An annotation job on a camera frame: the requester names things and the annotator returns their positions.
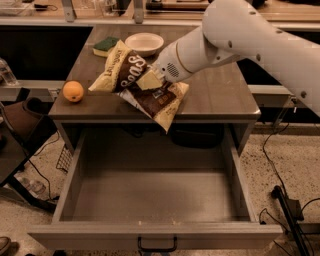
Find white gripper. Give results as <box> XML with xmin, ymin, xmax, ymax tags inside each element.
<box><xmin>137</xmin><ymin>42</ymin><xmax>191</xmax><ymax>90</ymax></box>

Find brown chip bag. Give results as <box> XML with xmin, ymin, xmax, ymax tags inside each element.
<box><xmin>89</xmin><ymin>40</ymin><xmax>189</xmax><ymax>132</ymax></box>

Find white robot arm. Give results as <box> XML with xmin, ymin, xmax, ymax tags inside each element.
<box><xmin>152</xmin><ymin>0</ymin><xmax>320</xmax><ymax>115</ymax></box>

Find open grey top drawer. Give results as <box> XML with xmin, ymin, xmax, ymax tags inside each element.
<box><xmin>28</xmin><ymin>127</ymin><xmax>282</xmax><ymax>250</ymax></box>

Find white bowl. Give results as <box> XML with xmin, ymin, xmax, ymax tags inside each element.
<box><xmin>125</xmin><ymin>33</ymin><xmax>164</xmax><ymax>57</ymax></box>

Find green yellow sponge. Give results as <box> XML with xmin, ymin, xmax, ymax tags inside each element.
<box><xmin>93</xmin><ymin>37</ymin><xmax>119</xmax><ymax>57</ymax></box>

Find orange fruit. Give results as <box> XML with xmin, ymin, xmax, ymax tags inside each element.
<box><xmin>62</xmin><ymin>81</ymin><xmax>84</xmax><ymax>103</ymax></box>

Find brown office chair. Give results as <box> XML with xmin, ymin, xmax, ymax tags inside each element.
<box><xmin>0</xmin><ymin>97</ymin><xmax>57</xmax><ymax>213</ymax></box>

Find plastic water bottle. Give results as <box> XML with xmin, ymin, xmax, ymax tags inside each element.
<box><xmin>0</xmin><ymin>58</ymin><xmax>18</xmax><ymax>86</ymax></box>

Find plastic bottle on floor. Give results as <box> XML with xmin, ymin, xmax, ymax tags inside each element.
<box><xmin>17</xmin><ymin>177</ymin><xmax>46</xmax><ymax>196</ymax></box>

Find black wire rack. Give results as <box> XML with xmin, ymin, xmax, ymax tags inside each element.
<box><xmin>56</xmin><ymin>145</ymin><xmax>72</xmax><ymax>173</ymax></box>

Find black drawer handle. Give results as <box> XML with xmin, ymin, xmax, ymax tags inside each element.
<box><xmin>137</xmin><ymin>236</ymin><xmax>178</xmax><ymax>253</ymax></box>

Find black stand with cables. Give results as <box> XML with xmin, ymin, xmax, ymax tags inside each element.
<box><xmin>259</xmin><ymin>123</ymin><xmax>320</xmax><ymax>256</ymax></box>

